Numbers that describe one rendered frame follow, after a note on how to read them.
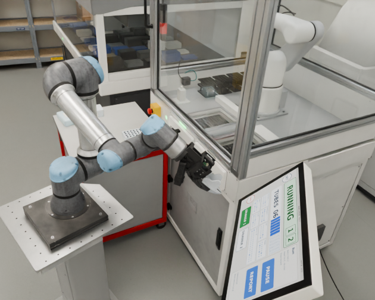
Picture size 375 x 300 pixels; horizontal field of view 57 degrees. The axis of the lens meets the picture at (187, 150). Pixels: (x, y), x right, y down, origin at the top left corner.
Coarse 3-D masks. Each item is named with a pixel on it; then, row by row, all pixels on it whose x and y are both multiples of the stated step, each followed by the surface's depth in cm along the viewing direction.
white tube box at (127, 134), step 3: (135, 129) 213; (138, 129) 213; (123, 132) 209; (126, 132) 210; (129, 132) 210; (132, 132) 210; (135, 132) 210; (138, 132) 210; (141, 132) 211; (123, 135) 208; (126, 135) 208; (129, 135) 207; (132, 135) 207; (135, 135) 207; (123, 138) 210; (126, 138) 204; (129, 138) 205
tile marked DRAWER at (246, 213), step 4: (248, 208) 128; (244, 212) 128; (248, 212) 126; (244, 216) 126; (248, 216) 124; (240, 220) 126; (244, 220) 124; (248, 220) 122; (240, 224) 124; (244, 224) 122
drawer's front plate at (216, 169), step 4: (196, 144) 178; (196, 148) 179; (200, 148) 175; (200, 152) 177; (208, 156) 170; (216, 164) 164; (212, 168) 168; (216, 168) 165; (220, 168) 162; (212, 172) 169; (216, 172) 166; (220, 172) 162; (224, 172) 160; (224, 176) 161; (224, 180) 162; (224, 184) 164; (220, 188) 166; (224, 188) 165
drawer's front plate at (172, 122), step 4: (172, 116) 202; (168, 120) 205; (172, 120) 200; (176, 120) 198; (168, 124) 206; (172, 124) 201; (176, 124) 196; (180, 124) 195; (176, 128) 197; (180, 128) 192; (184, 128) 192; (180, 132) 193; (184, 132) 189; (180, 136) 194; (184, 136) 190; (188, 136) 185; (188, 140) 186; (192, 140) 183; (188, 144) 187
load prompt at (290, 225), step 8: (288, 184) 119; (288, 192) 115; (296, 192) 112; (288, 200) 112; (296, 200) 109; (288, 208) 109; (296, 208) 106; (288, 216) 106; (296, 216) 103; (288, 224) 103; (296, 224) 100; (288, 232) 101; (296, 232) 98; (288, 240) 98; (296, 240) 95
